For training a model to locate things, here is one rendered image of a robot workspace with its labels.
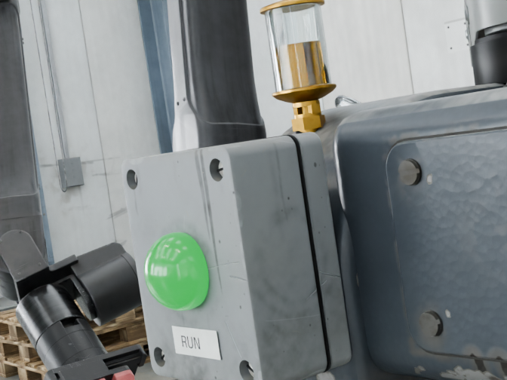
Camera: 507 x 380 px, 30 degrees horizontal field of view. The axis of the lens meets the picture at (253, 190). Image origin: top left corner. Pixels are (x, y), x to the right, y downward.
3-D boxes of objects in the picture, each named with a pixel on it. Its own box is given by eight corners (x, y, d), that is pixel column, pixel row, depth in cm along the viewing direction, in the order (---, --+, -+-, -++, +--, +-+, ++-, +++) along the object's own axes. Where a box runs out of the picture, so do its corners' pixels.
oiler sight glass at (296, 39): (264, 93, 42) (253, 15, 42) (305, 89, 44) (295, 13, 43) (301, 86, 40) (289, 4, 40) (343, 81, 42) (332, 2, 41)
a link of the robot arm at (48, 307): (16, 325, 98) (6, 293, 94) (77, 295, 100) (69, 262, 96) (45, 374, 94) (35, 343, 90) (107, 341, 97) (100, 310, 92)
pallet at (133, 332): (-4, 355, 638) (-7, 335, 637) (149, 314, 712) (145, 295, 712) (53, 368, 572) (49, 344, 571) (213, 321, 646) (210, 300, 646)
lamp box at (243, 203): (151, 375, 39) (118, 160, 39) (236, 347, 42) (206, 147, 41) (264, 397, 33) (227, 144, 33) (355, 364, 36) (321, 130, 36)
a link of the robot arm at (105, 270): (1, 277, 102) (-9, 239, 95) (96, 231, 106) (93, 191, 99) (52, 368, 97) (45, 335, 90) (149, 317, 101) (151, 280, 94)
